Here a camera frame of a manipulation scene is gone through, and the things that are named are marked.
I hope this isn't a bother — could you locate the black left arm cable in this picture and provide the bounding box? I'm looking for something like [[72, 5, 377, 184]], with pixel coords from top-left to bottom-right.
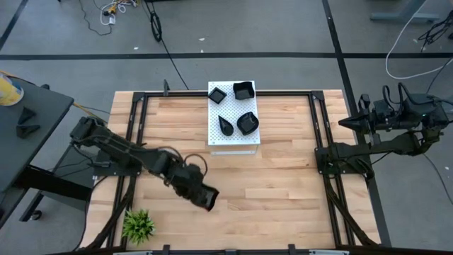
[[155, 145, 209, 178]]

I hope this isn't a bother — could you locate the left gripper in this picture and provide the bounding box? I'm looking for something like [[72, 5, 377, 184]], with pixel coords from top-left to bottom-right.
[[164, 161, 213, 208]]

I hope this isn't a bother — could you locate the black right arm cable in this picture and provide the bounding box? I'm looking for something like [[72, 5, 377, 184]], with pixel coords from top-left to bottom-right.
[[380, 81, 453, 127]]

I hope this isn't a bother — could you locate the black tangled cable bundle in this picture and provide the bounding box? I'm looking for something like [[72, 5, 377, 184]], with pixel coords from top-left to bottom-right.
[[417, 10, 453, 54]]

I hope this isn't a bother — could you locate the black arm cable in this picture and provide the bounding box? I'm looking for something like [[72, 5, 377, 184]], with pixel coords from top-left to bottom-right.
[[155, 145, 209, 178], [380, 81, 453, 127]]

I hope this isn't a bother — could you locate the yellow blue bag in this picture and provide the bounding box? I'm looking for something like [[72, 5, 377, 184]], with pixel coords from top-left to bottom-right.
[[0, 72, 25, 106]]

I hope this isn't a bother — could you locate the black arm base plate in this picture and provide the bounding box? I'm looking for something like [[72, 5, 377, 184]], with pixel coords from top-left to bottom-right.
[[92, 147, 144, 177], [314, 146, 356, 176]]

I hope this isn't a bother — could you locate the black sleeved cable bundle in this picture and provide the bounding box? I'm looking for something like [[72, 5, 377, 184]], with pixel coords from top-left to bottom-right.
[[84, 175, 137, 249], [325, 182, 377, 247]]

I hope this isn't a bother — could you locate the orange cable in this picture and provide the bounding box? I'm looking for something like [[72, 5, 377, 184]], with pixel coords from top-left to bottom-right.
[[72, 102, 107, 123]]

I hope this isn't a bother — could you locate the white yellow cable tangle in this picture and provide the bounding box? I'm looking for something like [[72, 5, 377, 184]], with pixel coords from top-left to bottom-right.
[[100, 0, 139, 26]]

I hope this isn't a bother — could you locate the green artificial potted plant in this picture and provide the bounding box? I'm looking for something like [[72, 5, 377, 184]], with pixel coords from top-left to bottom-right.
[[121, 208, 156, 247]]

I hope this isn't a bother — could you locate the long white cable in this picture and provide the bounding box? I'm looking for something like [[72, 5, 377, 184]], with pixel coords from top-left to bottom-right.
[[384, 0, 453, 80]]

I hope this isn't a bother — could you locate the black side table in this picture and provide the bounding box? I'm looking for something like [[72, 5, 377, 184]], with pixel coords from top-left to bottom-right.
[[13, 141, 93, 223]]

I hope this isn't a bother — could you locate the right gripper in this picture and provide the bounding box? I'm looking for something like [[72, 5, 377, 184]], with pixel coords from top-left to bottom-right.
[[338, 101, 394, 135]]

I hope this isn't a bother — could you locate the thin black cable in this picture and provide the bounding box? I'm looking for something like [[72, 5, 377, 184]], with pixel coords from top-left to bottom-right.
[[77, 0, 114, 37], [423, 58, 453, 205]]

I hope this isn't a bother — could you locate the black cable loop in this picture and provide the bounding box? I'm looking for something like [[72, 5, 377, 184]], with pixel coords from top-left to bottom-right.
[[348, 157, 376, 182]]

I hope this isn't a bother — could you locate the black triangular part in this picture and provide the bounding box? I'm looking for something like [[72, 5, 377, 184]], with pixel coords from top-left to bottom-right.
[[16, 124, 41, 139], [17, 106, 37, 125]]

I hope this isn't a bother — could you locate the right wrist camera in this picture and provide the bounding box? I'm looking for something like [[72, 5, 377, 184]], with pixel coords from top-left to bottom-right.
[[358, 93, 371, 113]]

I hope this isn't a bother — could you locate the white perforated shelf rack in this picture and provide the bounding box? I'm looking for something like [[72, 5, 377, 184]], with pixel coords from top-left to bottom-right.
[[207, 80, 262, 156]]

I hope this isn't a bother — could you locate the black coiled cable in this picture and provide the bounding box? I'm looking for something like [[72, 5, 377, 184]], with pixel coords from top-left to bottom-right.
[[143, 0, 190, 91]]

